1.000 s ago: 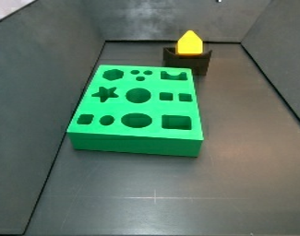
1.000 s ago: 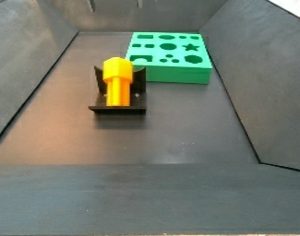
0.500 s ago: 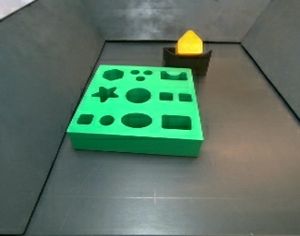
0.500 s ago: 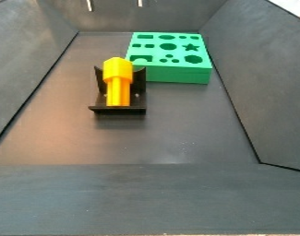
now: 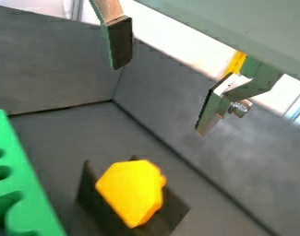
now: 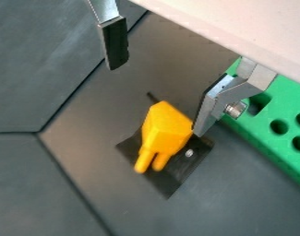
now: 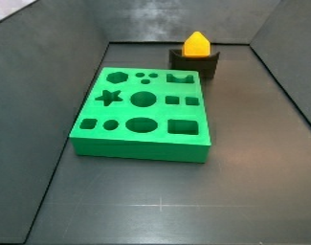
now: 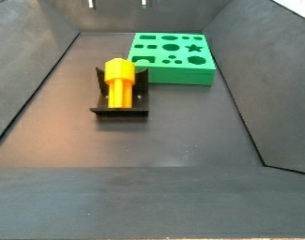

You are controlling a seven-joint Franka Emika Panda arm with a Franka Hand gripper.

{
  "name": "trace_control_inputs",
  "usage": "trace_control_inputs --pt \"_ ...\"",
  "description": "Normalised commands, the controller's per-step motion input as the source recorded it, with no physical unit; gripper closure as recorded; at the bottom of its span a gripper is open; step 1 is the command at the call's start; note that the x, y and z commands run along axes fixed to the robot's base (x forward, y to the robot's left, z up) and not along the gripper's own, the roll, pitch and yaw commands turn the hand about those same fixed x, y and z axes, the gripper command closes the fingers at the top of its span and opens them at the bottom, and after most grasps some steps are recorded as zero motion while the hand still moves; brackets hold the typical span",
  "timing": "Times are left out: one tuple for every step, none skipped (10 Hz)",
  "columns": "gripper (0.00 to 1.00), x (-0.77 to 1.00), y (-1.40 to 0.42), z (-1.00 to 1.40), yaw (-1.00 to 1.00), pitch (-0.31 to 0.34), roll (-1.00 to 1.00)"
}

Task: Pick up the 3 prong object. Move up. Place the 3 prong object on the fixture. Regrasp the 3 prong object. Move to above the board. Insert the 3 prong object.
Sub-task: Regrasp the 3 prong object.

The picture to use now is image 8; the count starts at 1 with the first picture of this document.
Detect yellow three prong object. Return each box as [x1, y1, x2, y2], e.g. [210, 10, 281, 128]
[104, 58, 135, 108]

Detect black cradle fixture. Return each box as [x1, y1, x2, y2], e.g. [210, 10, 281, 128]
[90, 68, 150, 117]

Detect green foam shape board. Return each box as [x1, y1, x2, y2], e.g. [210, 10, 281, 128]
[128, 33, 215, 85]

